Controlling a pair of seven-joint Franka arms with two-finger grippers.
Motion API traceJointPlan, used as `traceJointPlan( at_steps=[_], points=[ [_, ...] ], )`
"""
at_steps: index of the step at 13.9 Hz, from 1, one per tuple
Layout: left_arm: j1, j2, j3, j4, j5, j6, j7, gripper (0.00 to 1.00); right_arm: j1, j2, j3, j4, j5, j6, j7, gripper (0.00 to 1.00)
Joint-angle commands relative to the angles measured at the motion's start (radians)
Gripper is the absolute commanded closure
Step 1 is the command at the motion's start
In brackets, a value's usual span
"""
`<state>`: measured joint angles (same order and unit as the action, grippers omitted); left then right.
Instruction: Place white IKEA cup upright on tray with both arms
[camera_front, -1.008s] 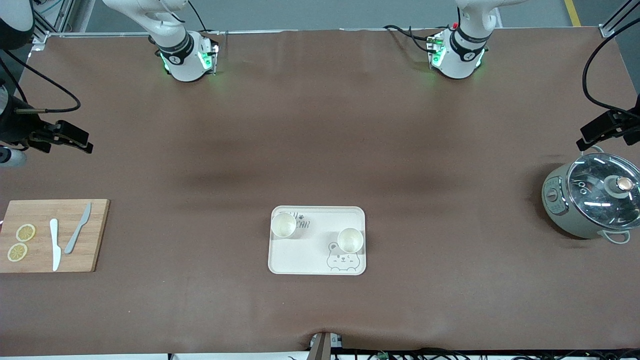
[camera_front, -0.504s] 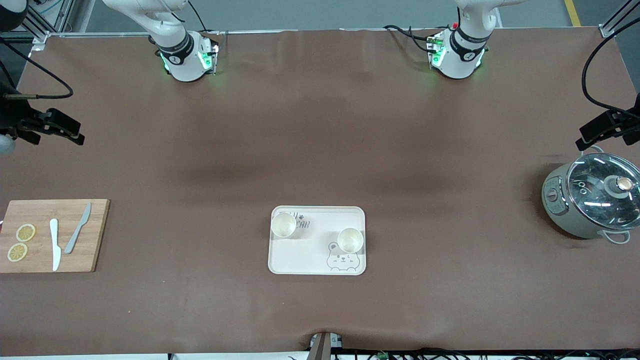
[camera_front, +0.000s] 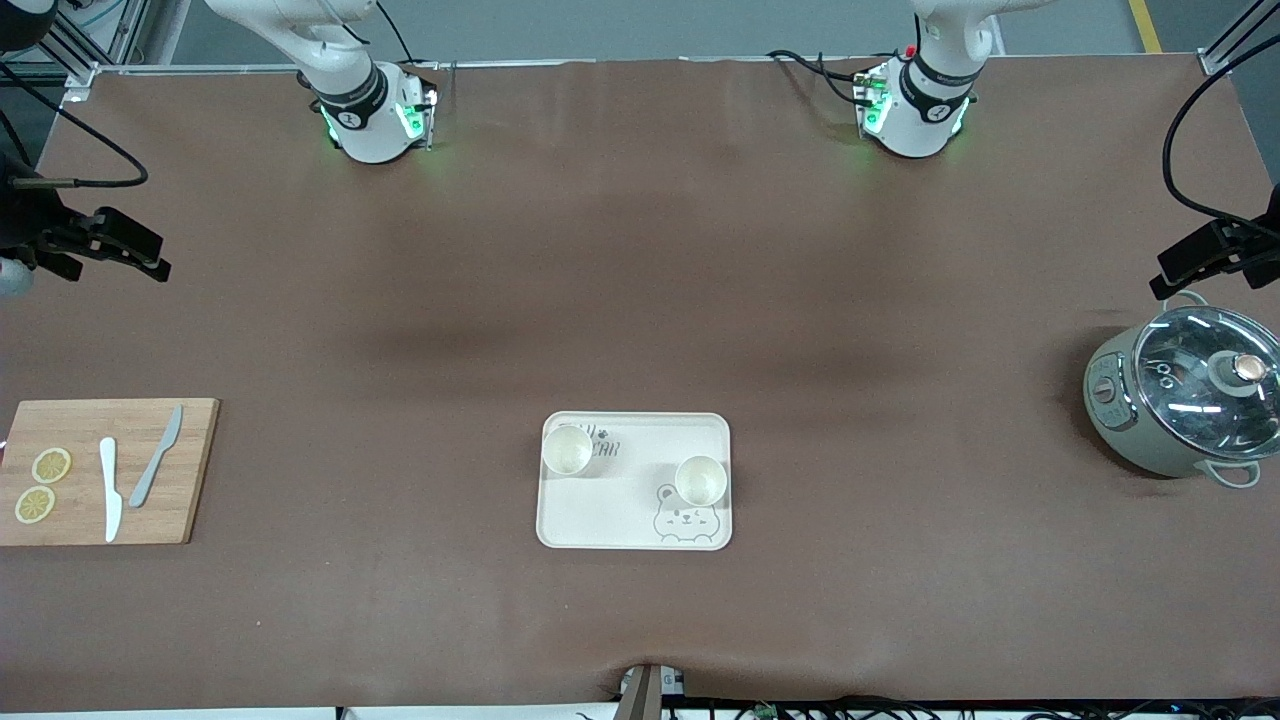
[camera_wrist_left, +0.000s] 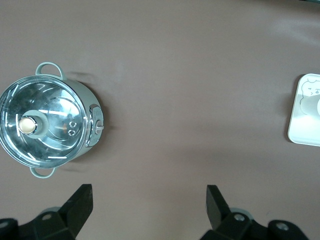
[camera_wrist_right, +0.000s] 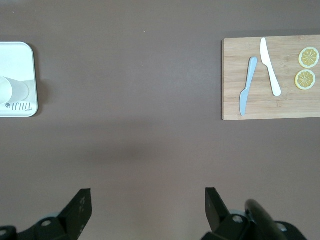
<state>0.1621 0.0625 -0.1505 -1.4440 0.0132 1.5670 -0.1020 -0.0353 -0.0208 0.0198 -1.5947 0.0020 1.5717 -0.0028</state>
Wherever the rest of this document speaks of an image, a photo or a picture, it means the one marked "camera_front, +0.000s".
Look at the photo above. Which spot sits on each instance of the white plastic knife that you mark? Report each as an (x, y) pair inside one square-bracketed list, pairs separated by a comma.
[(110, 490)]

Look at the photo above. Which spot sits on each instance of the green electric cooking pot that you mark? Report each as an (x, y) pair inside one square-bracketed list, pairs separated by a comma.
[(1120, 420)]

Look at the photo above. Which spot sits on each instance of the white IKEA cup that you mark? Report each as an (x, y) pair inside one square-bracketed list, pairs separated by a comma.
[(700, 480), (567, 450)]

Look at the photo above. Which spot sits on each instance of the aluminium frame post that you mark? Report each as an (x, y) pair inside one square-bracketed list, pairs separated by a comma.
[(78, 78), (1215, 62)]

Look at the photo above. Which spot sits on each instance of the table edge clamp bracket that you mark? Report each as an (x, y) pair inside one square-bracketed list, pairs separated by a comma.
[(645, 695)]

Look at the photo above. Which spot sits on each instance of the grey plastic knife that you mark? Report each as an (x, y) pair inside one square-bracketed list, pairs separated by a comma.
[(155, 460)]

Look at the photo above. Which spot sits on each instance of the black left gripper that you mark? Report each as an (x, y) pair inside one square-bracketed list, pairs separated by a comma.
[(1262, 241)]

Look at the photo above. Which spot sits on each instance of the yellow lemon slice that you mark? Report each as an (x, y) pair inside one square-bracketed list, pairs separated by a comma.
[(35, 505), (51, 465)]

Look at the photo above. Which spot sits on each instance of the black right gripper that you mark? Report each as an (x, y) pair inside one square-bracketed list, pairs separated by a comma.
[(22, 218)]

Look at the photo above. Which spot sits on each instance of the wooden cutting board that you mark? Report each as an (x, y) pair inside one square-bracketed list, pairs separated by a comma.
[(75, 520)]

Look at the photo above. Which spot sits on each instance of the glass pot lid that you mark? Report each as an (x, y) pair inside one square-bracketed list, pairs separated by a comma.
[(1190, 385)]

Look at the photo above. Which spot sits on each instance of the cream bear print tray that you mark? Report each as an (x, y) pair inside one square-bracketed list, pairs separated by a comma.
[(630, 520)]

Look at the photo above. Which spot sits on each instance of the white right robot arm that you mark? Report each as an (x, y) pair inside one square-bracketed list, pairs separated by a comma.
[(370, 120)]

